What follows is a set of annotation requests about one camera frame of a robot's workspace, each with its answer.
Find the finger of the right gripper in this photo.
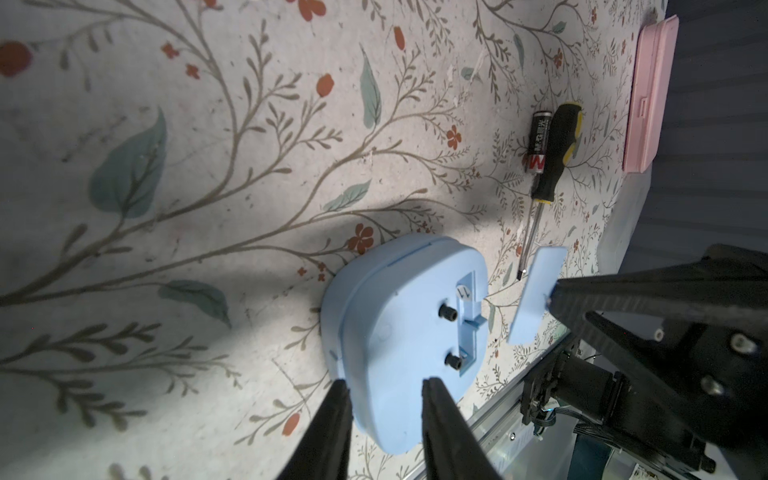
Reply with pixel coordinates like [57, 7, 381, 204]
[548, 244, 767, 447]

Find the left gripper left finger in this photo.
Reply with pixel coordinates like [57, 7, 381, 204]
[278, 379, 353, 480]

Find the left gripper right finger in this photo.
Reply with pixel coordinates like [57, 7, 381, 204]
[422, 377, 501, 480]

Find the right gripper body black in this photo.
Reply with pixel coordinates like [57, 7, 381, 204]
[518, 335, 768, 480]

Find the light blue alarm clock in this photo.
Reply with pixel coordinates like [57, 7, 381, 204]
[320, 233, 489, 455]

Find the light blue battery cover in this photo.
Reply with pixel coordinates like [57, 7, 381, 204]
[507, 246, 568, 345]

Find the black yellow screwdriver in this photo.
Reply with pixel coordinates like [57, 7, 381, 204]
[516, 103, 583, 280]

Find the black red AA battery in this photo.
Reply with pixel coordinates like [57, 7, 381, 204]
[525, 110, 553, 174]

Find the pink rectangular case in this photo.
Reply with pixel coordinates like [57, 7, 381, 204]
[623, 15, 680, 173]

